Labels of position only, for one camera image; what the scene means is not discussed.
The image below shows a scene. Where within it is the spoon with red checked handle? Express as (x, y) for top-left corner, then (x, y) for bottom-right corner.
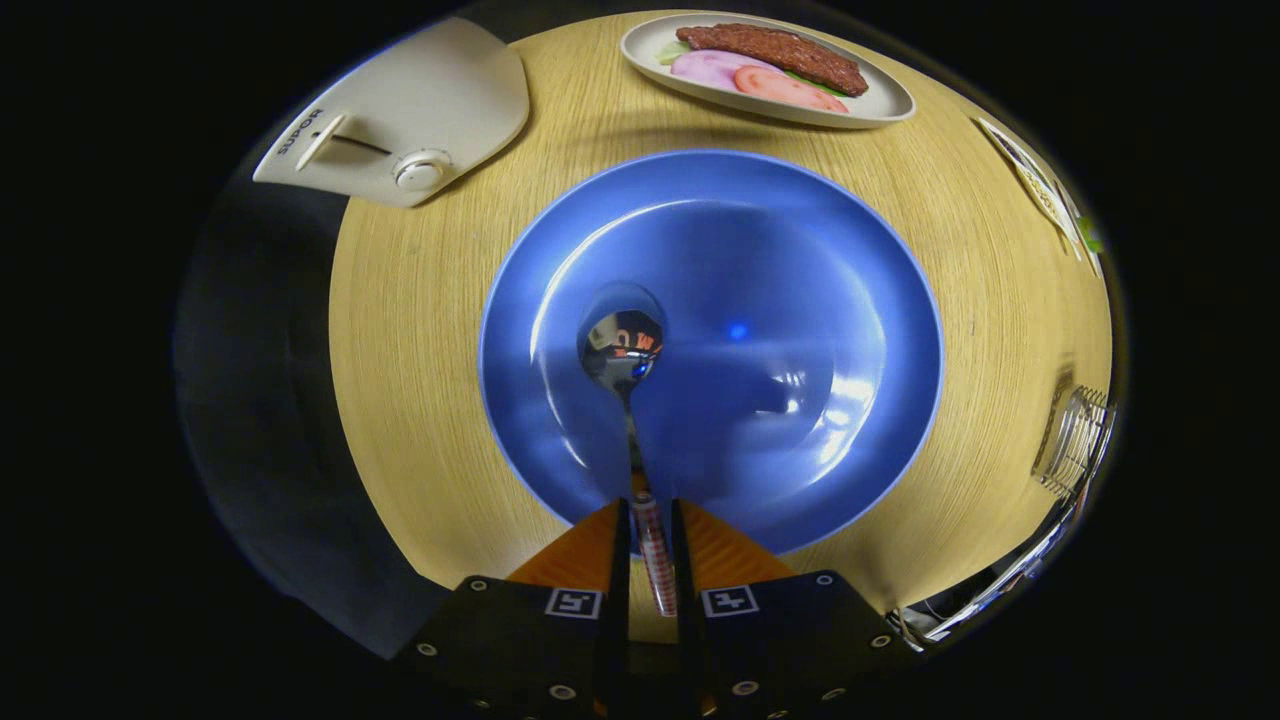
(578, 285), (679, 618)

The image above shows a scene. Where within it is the red tomato slice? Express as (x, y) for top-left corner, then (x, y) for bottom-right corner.
(733, 65), (851, 114)

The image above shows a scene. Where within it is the brown meat patty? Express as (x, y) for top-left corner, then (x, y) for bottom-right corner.
(676, 23), (869, 98)

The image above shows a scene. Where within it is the white toaster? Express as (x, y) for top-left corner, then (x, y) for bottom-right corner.
(252, 17), (531, 209)

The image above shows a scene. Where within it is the blue round plate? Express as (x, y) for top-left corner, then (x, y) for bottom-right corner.
(478, 150), (944, 556)

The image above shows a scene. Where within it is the pink ham slice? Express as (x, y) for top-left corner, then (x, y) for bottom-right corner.
(670, 50), (776, 93)

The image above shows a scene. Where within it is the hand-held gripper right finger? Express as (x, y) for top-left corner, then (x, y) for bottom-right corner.
(668, 497), (916, 720)

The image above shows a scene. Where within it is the beige oval food plate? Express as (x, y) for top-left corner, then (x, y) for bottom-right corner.
(620, 12), (916, 129)

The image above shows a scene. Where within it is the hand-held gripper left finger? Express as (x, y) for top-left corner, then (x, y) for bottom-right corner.
(390, 497), (633, 720)

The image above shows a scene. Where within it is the white divided tray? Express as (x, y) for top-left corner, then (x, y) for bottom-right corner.
(975, 117), (1106, 276)

